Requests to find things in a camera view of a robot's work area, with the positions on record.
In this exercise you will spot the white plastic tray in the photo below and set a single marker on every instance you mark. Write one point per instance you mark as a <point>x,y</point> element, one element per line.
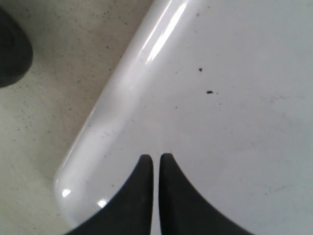
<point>226,86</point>

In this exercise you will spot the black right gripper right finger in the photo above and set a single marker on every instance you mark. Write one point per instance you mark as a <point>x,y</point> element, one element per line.
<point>183,211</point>

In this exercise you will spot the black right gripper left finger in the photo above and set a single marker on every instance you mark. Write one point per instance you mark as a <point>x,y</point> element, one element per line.
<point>130,211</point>

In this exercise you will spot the black weight plate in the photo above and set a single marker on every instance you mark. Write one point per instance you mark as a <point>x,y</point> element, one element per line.
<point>16,51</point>

